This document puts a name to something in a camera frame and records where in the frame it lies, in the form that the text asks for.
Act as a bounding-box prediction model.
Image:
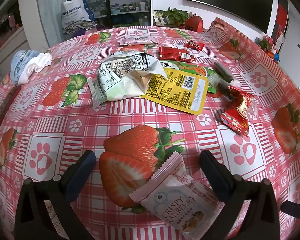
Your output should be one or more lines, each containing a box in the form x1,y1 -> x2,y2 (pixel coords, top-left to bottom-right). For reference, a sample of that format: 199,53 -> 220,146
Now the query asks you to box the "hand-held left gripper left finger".
14,150 -> 96,240

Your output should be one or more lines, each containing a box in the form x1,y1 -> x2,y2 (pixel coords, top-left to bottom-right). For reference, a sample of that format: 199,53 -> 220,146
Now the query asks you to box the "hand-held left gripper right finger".
199,150 -> 288,240

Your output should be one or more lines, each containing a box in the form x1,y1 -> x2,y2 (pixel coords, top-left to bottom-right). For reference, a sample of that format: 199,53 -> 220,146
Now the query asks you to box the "pink translucent snack packet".
119,36 -> 161,46

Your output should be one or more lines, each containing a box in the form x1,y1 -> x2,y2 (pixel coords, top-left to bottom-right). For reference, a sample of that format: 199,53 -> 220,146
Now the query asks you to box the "strawberry print tablecloth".
0,17 -> 300,240

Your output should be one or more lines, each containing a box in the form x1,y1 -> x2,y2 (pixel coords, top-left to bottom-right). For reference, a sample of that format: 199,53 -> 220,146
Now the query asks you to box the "black object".
281,200 -> 300,221

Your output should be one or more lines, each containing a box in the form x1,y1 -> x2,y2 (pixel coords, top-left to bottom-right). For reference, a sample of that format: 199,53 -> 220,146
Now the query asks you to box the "red twisted candy wrapper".
227,85 -> 258,121

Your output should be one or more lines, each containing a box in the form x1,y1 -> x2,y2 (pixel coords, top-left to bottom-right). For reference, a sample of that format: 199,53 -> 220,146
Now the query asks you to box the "yellow snack packet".
139,67 -> 210,115

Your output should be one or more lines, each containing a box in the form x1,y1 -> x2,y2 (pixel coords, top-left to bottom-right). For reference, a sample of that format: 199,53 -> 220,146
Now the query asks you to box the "green snack packet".
159,60 -> 231,96

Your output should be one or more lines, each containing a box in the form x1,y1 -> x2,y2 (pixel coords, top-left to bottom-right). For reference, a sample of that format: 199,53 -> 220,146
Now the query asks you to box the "dark stick snack packet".
213,62 -> 235,88

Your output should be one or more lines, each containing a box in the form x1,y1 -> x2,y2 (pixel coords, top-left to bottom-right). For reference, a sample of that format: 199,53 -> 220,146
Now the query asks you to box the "silver white snack bag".
88,51 -> 171,110

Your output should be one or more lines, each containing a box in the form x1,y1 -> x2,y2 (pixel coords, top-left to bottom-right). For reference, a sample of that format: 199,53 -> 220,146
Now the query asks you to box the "white cloth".
18,52 -> 53,85

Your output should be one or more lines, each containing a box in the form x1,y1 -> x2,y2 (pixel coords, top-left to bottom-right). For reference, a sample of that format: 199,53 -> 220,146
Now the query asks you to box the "light blue cloth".
9,50 -> 42,84

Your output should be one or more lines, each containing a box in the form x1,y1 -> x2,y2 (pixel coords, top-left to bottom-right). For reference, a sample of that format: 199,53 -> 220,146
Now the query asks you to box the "small red snack packet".
179,52 -> 197,63

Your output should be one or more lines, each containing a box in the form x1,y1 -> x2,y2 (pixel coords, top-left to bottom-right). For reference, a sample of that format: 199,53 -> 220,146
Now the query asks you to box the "large red snack packet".
158,46 -> 190,61

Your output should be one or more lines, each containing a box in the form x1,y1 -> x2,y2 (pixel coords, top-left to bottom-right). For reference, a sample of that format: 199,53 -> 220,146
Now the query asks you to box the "red square candy packet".
184,39 -> 205,52

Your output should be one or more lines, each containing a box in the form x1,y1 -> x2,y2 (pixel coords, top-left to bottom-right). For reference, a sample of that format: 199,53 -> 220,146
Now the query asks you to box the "small flowering pot plant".
254,36 -> 276,53

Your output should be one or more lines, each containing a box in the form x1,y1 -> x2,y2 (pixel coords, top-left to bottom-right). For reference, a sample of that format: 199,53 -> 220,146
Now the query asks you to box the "white cabinet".
0,26 -> 31,67

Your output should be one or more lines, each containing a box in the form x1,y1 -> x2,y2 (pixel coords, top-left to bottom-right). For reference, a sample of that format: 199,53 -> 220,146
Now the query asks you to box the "pile of grey clothes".
63,19 -> 98,35

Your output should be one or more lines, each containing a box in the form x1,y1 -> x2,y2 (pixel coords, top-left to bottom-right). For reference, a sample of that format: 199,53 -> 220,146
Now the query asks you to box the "white printed bag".
62,0 -> 95,28

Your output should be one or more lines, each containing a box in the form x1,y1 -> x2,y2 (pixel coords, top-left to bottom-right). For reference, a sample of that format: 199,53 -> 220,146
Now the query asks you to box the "green potted plant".
162,7 -> 191,27

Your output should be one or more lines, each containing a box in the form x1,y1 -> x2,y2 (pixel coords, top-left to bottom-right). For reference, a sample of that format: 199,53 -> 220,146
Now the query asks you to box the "glass door cabinet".
66,0 -> 151,28

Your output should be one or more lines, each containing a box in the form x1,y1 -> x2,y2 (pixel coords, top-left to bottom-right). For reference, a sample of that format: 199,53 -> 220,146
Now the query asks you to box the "black television screen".
187,0 -> 275,33

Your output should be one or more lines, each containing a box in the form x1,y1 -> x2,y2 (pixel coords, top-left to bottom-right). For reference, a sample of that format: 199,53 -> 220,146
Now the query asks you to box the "red wall decoration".
277,0 -> 289,36

